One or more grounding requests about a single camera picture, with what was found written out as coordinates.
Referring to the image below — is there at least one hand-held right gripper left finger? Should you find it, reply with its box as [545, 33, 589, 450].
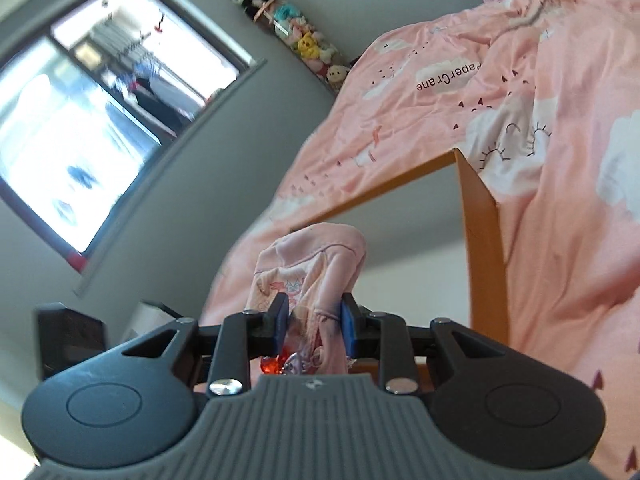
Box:
[120, 292, 291, 398]

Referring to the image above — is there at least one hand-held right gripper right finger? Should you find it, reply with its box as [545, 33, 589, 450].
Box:
[340, 292, 506, 396]

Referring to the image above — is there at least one red heart keychain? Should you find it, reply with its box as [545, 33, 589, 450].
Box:
[260, 352, 288, 376]

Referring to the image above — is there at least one pink fabric pouch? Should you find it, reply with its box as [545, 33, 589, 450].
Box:
[245, 223, 368, 376]

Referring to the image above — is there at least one orange cardboard box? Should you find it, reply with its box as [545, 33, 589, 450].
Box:
[240, 147, 511, 396]

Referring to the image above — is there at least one window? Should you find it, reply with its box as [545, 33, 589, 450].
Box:
[0, 0, 266, 286]

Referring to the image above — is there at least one pink printed blanket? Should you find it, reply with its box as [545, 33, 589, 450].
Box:
[200, 0, 640, 480]

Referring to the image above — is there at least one column of small plush toys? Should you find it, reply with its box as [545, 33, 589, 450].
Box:
[229, 0, 353, 96]

